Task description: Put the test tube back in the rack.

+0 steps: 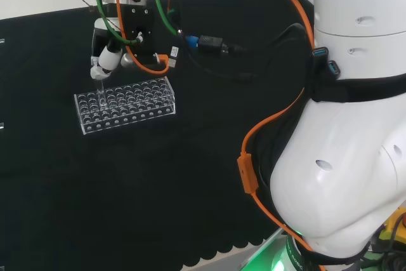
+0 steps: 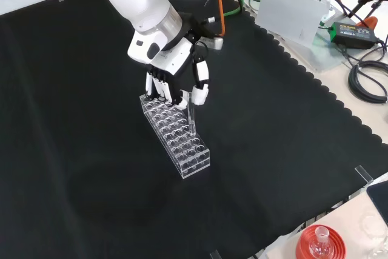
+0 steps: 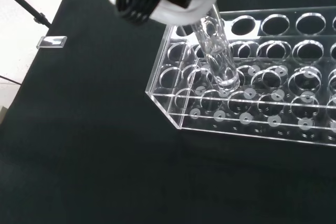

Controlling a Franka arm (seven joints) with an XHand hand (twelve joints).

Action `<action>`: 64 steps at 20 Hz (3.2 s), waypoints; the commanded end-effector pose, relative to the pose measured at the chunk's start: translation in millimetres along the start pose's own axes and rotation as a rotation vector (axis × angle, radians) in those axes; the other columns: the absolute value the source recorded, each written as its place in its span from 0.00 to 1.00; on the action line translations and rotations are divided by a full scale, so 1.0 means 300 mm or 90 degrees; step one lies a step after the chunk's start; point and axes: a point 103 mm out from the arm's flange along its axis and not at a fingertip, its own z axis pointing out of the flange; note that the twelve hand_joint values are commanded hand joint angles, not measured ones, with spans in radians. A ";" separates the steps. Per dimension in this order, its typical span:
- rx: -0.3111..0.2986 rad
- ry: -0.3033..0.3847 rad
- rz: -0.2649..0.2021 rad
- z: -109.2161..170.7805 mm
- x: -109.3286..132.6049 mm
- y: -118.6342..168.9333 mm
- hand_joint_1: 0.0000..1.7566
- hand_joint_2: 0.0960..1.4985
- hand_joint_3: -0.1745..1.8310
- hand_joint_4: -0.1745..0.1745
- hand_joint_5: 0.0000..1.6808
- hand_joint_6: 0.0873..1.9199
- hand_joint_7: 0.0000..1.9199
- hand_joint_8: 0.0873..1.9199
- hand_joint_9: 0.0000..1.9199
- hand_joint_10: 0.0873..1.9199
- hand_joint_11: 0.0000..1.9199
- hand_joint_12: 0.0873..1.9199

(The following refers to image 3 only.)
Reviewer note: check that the clear acrylic test tube rack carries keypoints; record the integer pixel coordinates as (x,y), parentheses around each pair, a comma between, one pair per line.
(262,108)

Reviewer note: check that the black tripod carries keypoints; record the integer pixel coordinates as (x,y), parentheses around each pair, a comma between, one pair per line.
(23,2)

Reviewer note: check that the black bench cloth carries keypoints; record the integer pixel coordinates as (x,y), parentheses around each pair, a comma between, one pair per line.
(92,155)

